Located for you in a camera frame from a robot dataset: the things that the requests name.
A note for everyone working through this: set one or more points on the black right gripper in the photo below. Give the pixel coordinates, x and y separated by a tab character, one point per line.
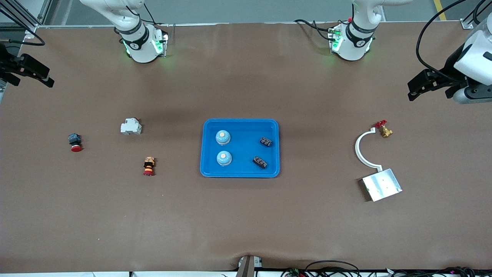
8	64

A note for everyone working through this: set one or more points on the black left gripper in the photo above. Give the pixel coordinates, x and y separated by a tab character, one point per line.
449	72

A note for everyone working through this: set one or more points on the small black connector block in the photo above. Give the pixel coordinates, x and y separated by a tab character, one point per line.
265	141

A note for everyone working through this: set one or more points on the blue service bell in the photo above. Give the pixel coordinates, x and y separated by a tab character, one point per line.
224	158
223	137

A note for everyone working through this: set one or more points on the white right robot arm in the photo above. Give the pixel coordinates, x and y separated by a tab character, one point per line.
140	46

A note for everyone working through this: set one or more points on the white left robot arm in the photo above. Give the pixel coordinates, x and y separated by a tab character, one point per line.
351	42

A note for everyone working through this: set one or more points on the red mushroom push button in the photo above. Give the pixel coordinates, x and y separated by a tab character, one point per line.
75	141

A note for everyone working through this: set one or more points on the white circuit breaker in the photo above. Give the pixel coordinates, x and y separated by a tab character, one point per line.
130	127

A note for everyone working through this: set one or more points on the silver metal plate block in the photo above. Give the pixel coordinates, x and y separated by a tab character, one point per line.
382	184

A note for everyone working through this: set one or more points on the blue plastic tray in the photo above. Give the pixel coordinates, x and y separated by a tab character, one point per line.
242	171

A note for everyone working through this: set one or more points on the white curved plastic bracket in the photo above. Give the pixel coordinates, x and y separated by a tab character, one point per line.
357	148

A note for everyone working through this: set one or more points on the orange red stacked switch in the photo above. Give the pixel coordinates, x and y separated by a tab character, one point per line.
149	165

